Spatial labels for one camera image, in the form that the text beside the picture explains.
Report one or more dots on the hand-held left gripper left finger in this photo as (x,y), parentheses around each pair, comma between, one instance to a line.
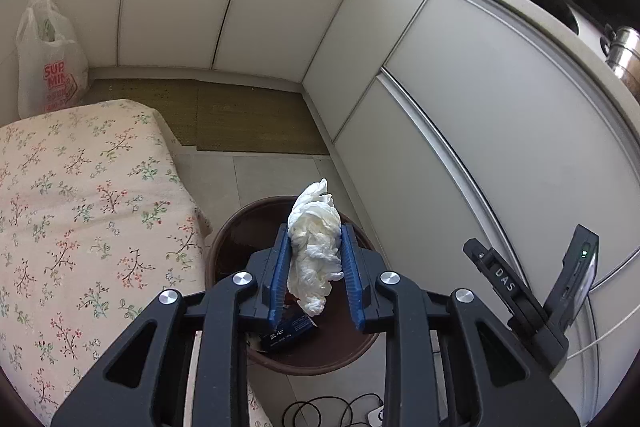
(280,272)

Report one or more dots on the blue cardboard box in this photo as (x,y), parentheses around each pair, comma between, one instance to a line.
(287,332)

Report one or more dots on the steel cooking pot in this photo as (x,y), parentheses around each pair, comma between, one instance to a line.
(625,52)

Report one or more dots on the white kitchen cabinets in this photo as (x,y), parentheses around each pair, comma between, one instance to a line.
(280,7)

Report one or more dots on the brown trash bin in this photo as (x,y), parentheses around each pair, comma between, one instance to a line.
(320,352)

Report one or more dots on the white power adapter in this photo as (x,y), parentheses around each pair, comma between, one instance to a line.
(376,417)

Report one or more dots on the white tissue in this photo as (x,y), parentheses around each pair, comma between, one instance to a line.
(315,247)

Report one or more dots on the floral tablecloth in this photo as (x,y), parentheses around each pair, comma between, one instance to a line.
(75,207)

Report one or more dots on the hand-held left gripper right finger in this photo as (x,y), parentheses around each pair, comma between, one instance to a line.
(351,277)

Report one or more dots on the white plastic shopping bag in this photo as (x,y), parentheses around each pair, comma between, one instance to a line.
(50,57)

